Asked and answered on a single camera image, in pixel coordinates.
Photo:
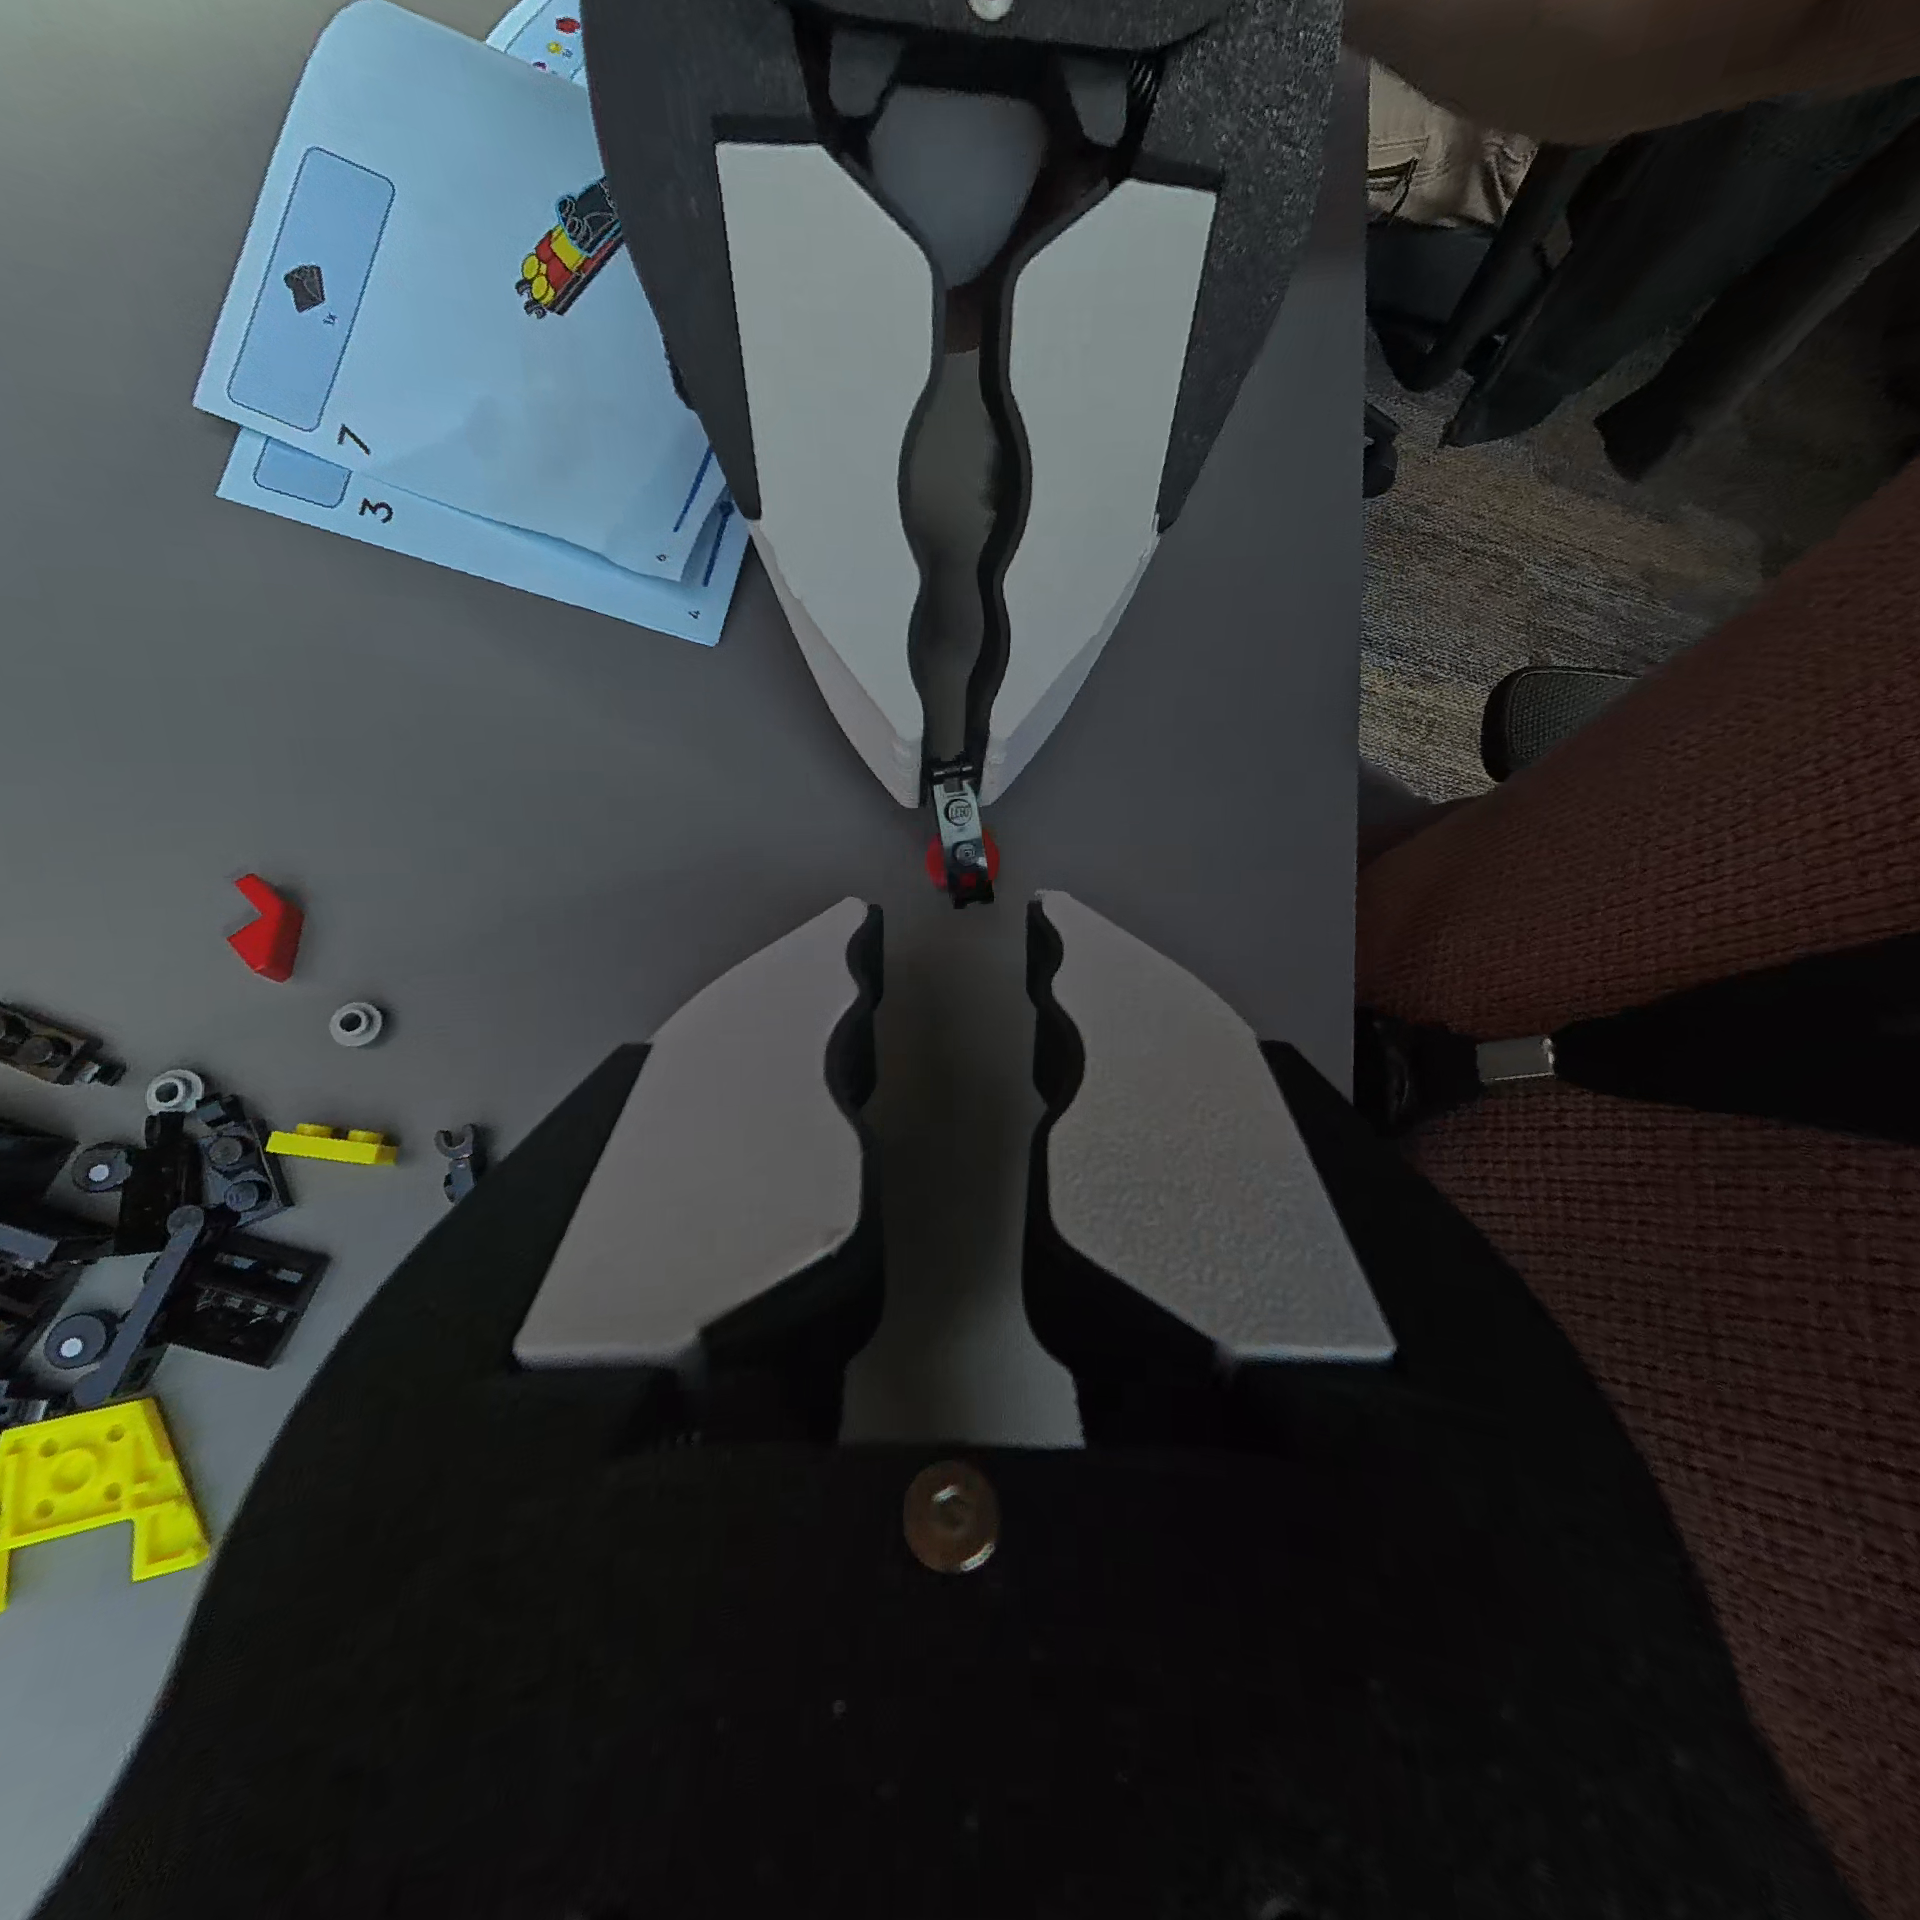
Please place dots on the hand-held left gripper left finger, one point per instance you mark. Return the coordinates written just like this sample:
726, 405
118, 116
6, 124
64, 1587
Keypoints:
705, 1184

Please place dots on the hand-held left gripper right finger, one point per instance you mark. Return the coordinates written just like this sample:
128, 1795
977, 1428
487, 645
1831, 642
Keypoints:
1200, 1184

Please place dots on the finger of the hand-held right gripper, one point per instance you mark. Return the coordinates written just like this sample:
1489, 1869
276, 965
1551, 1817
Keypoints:
818, 451
1102, 451

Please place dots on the small black red brick assembly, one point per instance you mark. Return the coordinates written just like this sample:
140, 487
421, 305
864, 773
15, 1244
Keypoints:
962, 832

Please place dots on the grey desk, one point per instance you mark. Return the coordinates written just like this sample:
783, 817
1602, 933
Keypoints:
524, 779

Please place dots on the black clip brick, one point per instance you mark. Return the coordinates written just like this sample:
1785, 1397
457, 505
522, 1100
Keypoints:
461, 1157

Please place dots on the light blue instruction booklet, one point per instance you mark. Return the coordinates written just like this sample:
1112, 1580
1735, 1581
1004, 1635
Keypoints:
495, 546
450, 330

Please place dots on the yellow small plate brick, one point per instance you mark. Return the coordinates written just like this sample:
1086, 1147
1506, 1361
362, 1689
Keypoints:
332, 1145

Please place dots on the grey round stud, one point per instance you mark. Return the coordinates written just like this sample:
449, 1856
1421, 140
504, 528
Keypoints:
356, 1021

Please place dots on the beige cloth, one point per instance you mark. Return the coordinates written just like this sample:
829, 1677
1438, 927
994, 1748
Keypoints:
1441, 143

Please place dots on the red corner brick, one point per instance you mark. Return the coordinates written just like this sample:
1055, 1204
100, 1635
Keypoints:
269, 930

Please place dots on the person's red-brown trouser legs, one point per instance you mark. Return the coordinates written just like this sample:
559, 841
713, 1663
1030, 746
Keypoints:
1680, 1348

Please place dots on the pile of black toy bricks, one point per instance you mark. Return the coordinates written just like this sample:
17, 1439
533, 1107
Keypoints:
165, 1215

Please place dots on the yellow wedge plate brick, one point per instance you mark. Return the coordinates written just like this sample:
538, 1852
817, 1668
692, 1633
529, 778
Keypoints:
84, 1500

